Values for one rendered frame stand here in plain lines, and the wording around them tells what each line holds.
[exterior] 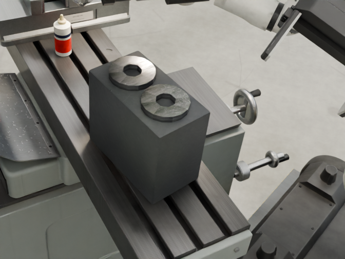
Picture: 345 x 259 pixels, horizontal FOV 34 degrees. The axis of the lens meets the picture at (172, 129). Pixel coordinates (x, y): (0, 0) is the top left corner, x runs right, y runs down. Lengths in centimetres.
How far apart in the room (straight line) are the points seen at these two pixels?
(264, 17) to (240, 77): 174
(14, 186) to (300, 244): 75
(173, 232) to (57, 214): 46
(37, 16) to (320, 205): 92
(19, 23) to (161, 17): 193
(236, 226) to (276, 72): 202
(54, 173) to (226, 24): 215
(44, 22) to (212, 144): 55
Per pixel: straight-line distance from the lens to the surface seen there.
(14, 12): 148
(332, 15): 65
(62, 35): 139
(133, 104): 102
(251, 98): 175
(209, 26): 329
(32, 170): 132
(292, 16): 64
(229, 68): 301
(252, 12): 124
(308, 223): 162
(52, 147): 130
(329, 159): 180
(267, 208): 186
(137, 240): 105
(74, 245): 161
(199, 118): 101
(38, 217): 144
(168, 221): 108
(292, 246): 156
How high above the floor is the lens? 182
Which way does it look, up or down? 44 degrees down
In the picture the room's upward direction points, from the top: 7 degrees clockwise
